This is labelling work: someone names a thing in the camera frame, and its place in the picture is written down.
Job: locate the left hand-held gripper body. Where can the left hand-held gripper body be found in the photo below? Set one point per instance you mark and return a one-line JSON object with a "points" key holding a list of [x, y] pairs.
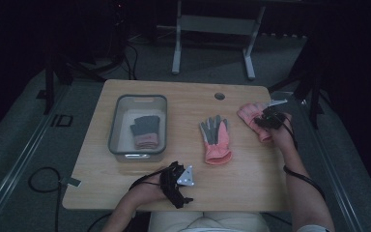
{"points": [[169, 180]]}

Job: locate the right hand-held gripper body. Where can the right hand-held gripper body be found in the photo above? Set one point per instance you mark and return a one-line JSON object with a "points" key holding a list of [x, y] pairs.
{"points": [[273, 119]]}

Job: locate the pink glove with print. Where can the pink glove with print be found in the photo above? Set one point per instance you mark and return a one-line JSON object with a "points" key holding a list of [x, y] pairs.
{"points": [[249, 114]]}

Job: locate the small grey pink sock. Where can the small grey pink sock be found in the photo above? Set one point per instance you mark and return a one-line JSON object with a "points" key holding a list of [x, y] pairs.
{"points": [[145, 145]]}

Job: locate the pink glove with grey palm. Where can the pink glove with grey palm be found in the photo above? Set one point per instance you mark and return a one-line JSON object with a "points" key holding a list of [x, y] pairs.
{"points": [[217, 145]]}

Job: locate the large grey pink sock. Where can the large grey pink sock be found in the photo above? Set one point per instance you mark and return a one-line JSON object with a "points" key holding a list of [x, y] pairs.
{"points": [[148, 125]]}

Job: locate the grey plastic bin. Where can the grey plastic bin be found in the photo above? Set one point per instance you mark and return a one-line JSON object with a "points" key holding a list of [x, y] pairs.
{"points": [[122, 129]]}

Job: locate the person's right hand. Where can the person's right hand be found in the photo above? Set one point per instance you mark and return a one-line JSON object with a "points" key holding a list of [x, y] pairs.
{"points": [[285, 135]]}

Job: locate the person's left hand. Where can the person's left hand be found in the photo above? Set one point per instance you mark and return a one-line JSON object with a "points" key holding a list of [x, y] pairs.
{"points": [[151, 193]]}

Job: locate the person's light trousers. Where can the person's light trousers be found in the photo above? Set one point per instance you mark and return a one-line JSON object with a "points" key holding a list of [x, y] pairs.
{"points": [[206, 223]]}

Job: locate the black stand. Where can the black stand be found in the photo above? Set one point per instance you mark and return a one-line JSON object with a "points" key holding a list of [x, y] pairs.
{"points": [[49, 87], [314, 96]]}

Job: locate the small grey tag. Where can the small grey tag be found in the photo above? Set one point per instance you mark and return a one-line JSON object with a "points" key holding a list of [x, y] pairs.
{"points": [[71, 182]]}

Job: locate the metal floor rail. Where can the metal floor rail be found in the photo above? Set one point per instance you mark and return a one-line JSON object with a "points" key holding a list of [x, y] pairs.
{"points": [[341, 180], [19, 167]]}

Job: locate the white desk frame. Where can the white desk frame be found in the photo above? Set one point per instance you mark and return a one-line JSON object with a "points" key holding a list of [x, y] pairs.
{"points": [[217, 25]]}

